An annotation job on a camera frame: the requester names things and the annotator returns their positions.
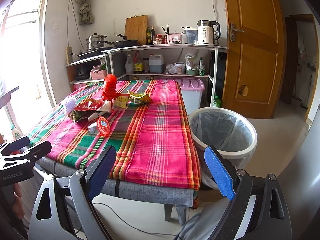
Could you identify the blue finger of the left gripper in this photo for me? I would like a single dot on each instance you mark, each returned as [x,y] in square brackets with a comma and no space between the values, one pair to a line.
[18,144]
[38,151]

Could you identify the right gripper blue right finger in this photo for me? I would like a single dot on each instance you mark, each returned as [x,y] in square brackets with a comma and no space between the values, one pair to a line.
[223,172]

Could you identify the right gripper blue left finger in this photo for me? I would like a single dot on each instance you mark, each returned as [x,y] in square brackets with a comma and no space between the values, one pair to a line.
[99,171]

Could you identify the yellow red noodle packet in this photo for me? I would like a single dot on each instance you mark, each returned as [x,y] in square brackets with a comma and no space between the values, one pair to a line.
[120,100]

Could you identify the red plastic bag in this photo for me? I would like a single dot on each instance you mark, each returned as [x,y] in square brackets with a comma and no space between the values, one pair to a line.
[109,88]

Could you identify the gold snack wrapper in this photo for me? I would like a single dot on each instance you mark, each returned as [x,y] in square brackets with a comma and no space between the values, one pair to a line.
[139,99]

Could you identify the translucent trash bag liner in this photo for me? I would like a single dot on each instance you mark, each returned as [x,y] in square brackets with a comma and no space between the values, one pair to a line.
[222,130]

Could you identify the white round trash bin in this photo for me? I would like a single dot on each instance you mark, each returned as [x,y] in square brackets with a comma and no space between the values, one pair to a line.
[239,159]

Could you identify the person's left hand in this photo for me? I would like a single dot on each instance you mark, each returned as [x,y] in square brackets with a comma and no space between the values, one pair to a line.
[17,206]

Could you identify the green detergent bottle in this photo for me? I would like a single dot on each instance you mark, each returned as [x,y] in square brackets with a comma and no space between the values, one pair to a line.
[217,101]

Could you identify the plaid pink tablecloth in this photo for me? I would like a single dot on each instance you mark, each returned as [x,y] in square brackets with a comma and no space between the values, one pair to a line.
[153,142]

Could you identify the pink lid storage box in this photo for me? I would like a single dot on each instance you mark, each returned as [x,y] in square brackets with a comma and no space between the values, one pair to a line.
[191,90]

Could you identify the pink plastic basket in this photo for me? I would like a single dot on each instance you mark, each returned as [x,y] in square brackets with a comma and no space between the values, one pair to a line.
[97,73]

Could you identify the yellow label sauce bottle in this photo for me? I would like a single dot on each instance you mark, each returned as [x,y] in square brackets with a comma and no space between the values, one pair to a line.
[137,63]

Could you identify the steel steamer pot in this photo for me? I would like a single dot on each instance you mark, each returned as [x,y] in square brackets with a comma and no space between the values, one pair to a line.
[95,41]

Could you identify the white oil jug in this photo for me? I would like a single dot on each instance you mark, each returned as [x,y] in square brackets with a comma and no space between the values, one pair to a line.
[156,64]

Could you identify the black frying pan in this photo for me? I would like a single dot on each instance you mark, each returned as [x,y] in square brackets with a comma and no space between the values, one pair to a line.
[123,43]

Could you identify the wooden door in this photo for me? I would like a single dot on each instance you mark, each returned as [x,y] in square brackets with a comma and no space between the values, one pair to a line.
[255,57]

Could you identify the clear water filter pitcher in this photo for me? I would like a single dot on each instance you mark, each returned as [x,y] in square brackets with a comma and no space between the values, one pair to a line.
[191,35]

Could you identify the pink utensil holder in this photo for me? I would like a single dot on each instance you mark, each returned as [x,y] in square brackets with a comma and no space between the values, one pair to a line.
[175,38]

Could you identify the white electric kettle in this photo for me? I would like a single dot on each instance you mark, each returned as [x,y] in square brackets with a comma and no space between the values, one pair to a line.
[208,32]

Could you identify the wooden cutting board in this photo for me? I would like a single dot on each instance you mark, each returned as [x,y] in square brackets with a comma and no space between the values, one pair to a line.
[136,27]

